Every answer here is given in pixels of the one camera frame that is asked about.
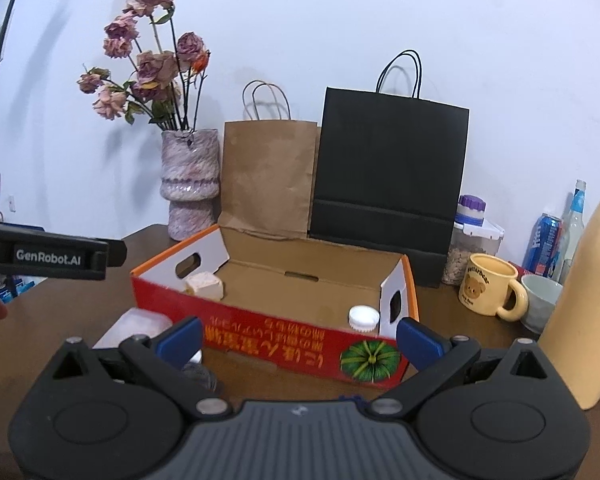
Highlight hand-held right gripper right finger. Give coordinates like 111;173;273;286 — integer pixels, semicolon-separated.
372;317;552;419

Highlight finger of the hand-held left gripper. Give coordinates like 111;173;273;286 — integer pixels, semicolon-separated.
106;239;127;268

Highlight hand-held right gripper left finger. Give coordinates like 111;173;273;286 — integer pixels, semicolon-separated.
50;316;233;421

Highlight translucent cotton swab box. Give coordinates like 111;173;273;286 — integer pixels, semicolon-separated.
92;307;174;351

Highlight red cardboard box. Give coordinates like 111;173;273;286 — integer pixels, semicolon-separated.
130;224;421;391

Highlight small clear plastic container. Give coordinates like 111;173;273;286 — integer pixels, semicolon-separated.
182;349;222;393

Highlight blue and white boxes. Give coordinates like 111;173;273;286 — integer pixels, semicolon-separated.
0;278;37;307

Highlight white plastic bottle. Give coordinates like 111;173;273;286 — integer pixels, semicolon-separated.
348;306;381;334

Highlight cream soap block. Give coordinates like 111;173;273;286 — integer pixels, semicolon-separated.
183;271;225;302

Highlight yellow bear mug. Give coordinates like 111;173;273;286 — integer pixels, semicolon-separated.
457;253;530;322

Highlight pink marbled vase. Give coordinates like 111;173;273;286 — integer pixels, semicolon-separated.
160;128;222;242

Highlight oat container with purple lid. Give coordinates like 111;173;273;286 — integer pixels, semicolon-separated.
441;194;506;287

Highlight blue packet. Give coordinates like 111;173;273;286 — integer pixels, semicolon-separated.
522;213;564;279

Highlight brown paper bag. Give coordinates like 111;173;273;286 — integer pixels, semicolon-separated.
218;80;321;241

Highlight black paper bag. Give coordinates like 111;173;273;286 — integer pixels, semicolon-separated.
308;50;471;290

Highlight cream yellow thermos bottle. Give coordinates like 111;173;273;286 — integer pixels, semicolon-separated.
537;144;600;411

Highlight clear bottle with blue label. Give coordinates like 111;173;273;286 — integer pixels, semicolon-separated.
553;179;589;284

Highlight dried pink flowers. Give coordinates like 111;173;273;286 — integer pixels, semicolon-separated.
76;0;212;132

